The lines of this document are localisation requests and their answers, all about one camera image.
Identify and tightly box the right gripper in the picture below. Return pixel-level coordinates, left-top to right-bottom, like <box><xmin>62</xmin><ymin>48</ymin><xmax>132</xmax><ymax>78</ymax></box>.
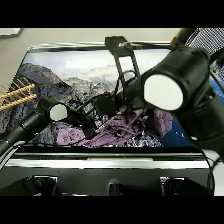
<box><xmin>123</xmin><ymin>78</ymin><xmax>148</xmax><ymax>113</ymax></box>

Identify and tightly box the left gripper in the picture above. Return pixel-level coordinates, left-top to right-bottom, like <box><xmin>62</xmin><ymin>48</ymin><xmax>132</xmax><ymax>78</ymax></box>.
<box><xmin>67</xmin><ymin>107</ymin><xmax>98</xmax><ymax>138</ymax></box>

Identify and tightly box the purple garment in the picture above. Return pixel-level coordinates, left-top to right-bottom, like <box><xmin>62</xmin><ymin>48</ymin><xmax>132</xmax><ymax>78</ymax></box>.
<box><xmin>56</xmin><ymin>108</ymin><xmax>175</xmax><ymax>149</ymax></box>

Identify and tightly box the checked shirt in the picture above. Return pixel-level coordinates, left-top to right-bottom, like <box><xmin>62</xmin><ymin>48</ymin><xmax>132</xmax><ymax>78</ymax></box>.
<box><xmin>184</xmin><ymin>28</ymin><xmax>224</xmax><ymax>56</ymax></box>

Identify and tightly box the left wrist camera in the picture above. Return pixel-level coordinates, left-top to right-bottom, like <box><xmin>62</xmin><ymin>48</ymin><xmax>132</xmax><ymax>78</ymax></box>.
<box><xmin>71</xmin><ymin>94</ymin><xmax>117</xmax><ymax>117</ymax></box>

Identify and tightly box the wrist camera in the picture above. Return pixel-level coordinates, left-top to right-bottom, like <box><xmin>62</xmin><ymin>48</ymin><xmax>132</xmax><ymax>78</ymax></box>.
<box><xmin>104</xmin><ymin>35</ymin><xmax>138</xmax><ymax>101</ymax></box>
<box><xmin>71</xmin><ymin>94</ymin><xmax>117</xmax><ymax>117</ymax></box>

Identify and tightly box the silver frame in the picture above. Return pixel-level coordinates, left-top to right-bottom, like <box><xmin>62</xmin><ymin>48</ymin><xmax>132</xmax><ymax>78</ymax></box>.
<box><xmin>0</xmin><ymin>151</ymin><xmax>224</xmax><ymax>197</ymax></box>

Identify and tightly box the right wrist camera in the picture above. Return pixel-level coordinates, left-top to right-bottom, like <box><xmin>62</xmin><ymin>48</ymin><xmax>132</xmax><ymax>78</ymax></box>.
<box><xmin>104</xmin><ymin>35</ymin><xmax>138</xmax><ymax>101</ymax></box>

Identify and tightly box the black cable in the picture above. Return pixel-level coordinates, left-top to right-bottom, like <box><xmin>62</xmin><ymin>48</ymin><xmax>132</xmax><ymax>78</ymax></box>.
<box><xmin>205</xmin><ymin>156</ymin><xmax>218</xmax><ymax>197</ymax></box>

